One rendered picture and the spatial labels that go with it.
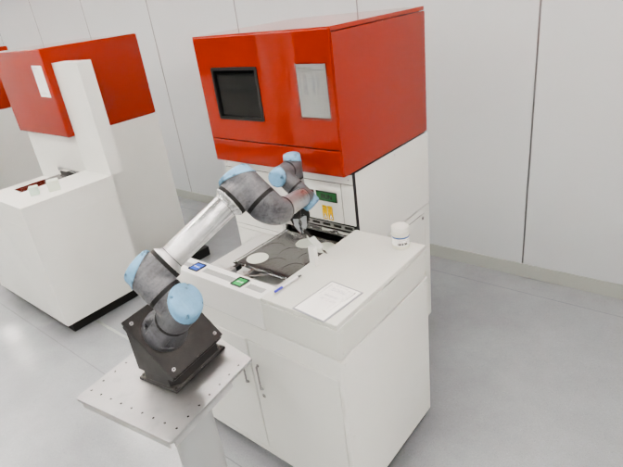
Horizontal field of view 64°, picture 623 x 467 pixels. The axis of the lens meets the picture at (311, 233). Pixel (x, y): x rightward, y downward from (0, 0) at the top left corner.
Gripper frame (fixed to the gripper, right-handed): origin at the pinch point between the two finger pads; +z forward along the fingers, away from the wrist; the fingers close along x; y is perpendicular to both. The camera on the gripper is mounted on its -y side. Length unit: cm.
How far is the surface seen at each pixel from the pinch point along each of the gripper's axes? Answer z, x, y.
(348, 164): -28.0, -23.0, 3.6
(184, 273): 5, 47, -24
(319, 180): -18.0, -8.6, 14.9
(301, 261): 9.4, -0.1, -10.6
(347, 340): 12, -22, -63
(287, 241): 9.3, 9.1, 9.9
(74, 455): 99, 124, -36
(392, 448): 85, -34, -44
